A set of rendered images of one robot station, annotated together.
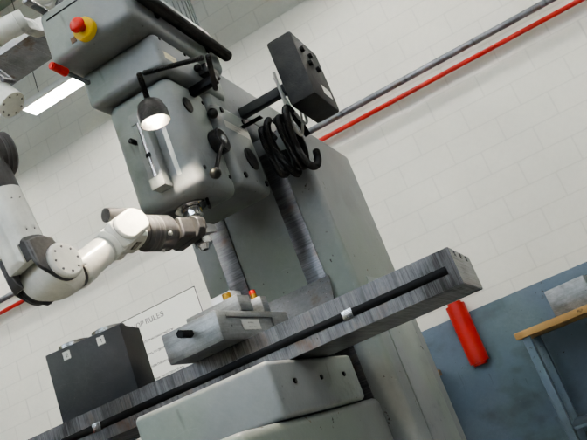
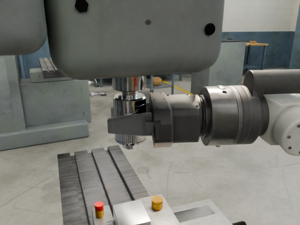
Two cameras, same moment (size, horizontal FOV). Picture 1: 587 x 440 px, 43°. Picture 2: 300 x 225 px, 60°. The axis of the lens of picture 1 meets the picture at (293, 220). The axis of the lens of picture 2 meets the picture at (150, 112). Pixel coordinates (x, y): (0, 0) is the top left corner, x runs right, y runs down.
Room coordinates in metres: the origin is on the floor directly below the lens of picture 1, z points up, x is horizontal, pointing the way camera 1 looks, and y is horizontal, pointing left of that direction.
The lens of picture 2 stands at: (1.99, 0.53, 1.36)
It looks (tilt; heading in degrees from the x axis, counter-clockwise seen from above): 18 degrees down; 230
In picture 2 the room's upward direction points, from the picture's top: straight up
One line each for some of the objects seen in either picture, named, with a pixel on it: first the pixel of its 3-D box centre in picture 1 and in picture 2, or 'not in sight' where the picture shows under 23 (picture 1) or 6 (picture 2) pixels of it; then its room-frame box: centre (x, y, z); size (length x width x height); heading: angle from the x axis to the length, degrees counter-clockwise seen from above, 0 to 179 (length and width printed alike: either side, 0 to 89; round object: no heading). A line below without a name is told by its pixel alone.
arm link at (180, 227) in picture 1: (172, 234); (191, 118); (1.70, 0.29, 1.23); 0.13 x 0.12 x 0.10; 53
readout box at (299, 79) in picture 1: (305, 77); not in sight; (1.95, -0.18, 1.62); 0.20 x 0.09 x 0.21; 161
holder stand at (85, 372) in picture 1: (101, 372); not in sight; (1.91, 0.61, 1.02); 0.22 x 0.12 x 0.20; 82
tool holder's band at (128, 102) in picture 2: not in sight; (129, 98); (1.78, 0.23, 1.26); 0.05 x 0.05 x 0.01
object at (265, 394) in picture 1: (259, 407); not in sight; (1.78, 0.23, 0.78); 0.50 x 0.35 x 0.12; 161
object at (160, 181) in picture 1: (150, 151); not in sight; (1.67, 0.27, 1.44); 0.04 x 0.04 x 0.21; 71
